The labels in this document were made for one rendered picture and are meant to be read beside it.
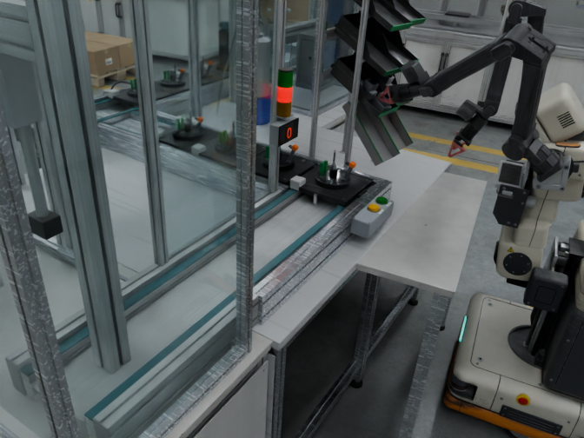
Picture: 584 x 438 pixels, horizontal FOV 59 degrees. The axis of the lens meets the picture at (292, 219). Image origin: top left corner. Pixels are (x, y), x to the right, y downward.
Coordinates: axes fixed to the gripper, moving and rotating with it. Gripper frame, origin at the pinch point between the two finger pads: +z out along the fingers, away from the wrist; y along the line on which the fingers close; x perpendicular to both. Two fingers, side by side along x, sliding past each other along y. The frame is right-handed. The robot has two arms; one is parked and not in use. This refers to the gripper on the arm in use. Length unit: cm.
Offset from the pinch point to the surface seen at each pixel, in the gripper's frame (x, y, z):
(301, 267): 50, 67, -17
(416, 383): 105, 23, -15
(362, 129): 10.2, 5.3, 9.6
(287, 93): -4, 50, -3
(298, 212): 37, 44, 10
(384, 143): 17.4, -8.0, 11.8
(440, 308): 74, 25, -32
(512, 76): -30, -351, 149
